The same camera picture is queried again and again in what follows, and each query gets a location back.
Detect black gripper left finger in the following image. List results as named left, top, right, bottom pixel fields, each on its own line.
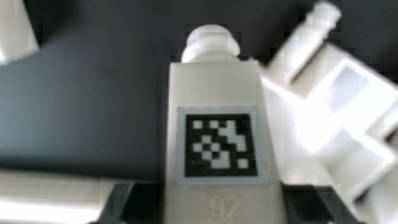
left=87, top=182, right=158, bottom=224

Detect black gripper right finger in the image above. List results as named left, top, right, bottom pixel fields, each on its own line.
left=283, top=185, right=364, bottom=224

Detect white chair leg block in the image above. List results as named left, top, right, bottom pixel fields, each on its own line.
left=0, top=0, right=39, bottom=65
left=164, top=24, right=288, bottom=224

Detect white chair seat part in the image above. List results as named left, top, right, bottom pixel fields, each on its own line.
left=261, top=0, right=398, bottom=224

